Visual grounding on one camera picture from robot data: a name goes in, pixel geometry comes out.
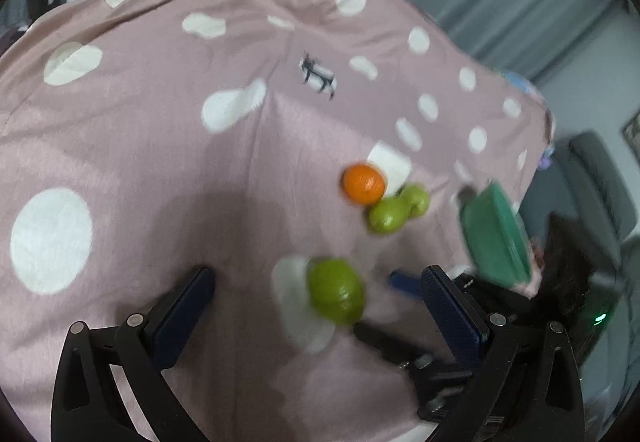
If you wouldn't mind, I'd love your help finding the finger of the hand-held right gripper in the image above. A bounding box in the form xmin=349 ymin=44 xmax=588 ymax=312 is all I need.
xmin=352 ymin=322 xmax=476 ymax=424
xmin=390 ymin=271 xmax=540 ymax=319

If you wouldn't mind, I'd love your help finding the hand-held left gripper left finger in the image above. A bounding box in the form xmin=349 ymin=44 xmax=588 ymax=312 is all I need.
xmin=50 ymin=266 xmax=217 ymax=442

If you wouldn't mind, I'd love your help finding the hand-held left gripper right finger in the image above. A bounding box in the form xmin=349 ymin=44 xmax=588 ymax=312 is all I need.
xmin=421 ymin=265 xmax=586 ymax=442

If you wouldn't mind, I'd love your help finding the green jujube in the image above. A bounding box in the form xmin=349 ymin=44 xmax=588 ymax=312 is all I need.
xmin=368 ymin=196 xmax=412 ymax=237
xmin=306 ymin=258 xmax=367 ymax=326
xmin=400 ymin=185 xmax=431 ymax=218

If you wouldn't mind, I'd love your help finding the green plastic basin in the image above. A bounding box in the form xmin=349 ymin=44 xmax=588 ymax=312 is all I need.
xmin=460 ymin=182 xmax=533 ymax=287

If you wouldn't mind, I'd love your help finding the orange tangerine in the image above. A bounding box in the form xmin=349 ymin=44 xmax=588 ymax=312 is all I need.
xmin=342 ymin=163 xmax=387 ymax=206

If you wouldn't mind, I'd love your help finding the pink dotted blanket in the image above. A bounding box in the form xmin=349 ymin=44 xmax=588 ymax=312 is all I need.
xmin=0 ymin=0 xmax=556 ymax=442

